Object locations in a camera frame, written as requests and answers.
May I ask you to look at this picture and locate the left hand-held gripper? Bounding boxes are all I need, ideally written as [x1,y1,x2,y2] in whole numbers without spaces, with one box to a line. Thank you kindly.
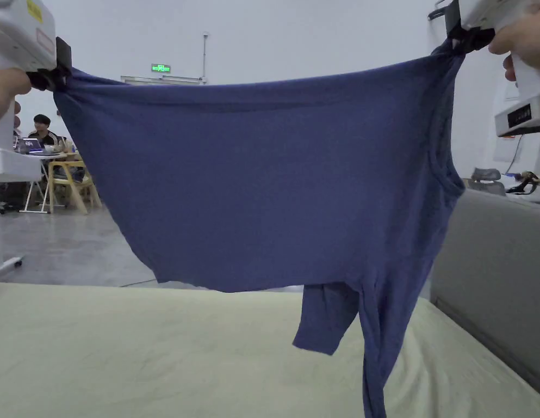
[0,0,74,180]

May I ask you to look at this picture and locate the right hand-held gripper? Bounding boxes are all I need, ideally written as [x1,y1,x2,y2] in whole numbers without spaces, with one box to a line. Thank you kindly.
[428,0,540,139]

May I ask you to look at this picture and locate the dark blue shirt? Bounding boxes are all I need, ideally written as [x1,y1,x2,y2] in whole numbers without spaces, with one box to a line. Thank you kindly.
[52,41,468,418]

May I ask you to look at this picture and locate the person's left hand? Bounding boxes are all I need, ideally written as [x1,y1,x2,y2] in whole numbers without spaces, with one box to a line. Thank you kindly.
[0,68,32,128]

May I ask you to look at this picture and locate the person's right hand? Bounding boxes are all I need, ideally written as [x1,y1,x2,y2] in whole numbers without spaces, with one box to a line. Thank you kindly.
[487,4,540,82]

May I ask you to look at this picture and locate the white folding table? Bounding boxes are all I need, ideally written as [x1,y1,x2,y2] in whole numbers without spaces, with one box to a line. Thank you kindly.
[13,137,70,215]

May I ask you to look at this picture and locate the light wooden chair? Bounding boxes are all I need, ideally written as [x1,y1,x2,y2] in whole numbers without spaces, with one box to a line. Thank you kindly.
[47,157,103,215]

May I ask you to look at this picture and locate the grey office chair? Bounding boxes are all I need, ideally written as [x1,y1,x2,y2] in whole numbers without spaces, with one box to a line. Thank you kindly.
[471,167,508,198]

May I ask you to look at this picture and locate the white wheeled table stand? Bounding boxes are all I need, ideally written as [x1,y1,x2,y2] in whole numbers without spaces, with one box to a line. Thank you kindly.
[0,176,25,280]

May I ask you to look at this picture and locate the grey padded headboard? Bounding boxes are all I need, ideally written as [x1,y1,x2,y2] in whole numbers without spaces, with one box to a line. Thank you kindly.
[429,188,540,401]

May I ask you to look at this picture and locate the bed with pale green sheet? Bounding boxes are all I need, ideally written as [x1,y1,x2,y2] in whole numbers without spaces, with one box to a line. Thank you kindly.
[0,281,540,418]

